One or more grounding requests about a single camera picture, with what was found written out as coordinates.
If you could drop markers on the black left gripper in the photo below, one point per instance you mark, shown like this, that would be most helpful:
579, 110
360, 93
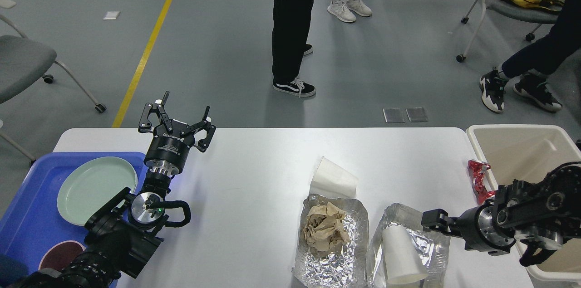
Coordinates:
167, 151

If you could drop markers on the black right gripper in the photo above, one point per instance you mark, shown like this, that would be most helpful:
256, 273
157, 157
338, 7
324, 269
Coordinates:
476, 226

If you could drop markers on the red foil wrapper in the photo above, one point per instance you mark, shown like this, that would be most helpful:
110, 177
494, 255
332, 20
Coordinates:
477, 170

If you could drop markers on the green plate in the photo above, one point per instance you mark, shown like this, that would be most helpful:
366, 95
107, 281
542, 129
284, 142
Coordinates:
92, 185

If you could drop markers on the aluminium foil sheet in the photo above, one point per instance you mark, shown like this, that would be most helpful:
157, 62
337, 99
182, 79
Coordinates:
343, 269

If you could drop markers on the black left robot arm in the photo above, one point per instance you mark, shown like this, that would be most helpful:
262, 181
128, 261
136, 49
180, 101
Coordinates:
122, 233

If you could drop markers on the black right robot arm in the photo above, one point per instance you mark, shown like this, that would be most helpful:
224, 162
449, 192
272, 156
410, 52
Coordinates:
543, 216

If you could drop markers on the beige plastic bin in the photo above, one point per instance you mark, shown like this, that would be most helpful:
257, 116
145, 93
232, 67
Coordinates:
528, 153

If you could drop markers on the crumpled brown paper on foil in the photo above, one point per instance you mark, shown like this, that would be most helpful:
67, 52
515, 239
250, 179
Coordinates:
324, 229

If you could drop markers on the blue plastic tray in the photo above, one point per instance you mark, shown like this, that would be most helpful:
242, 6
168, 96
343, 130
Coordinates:
32, 223

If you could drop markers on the person in black trousers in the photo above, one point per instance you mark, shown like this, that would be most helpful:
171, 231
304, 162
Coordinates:
291, 25

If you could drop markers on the person in dark jeans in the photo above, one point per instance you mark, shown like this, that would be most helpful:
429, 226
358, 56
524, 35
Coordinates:
535, 63

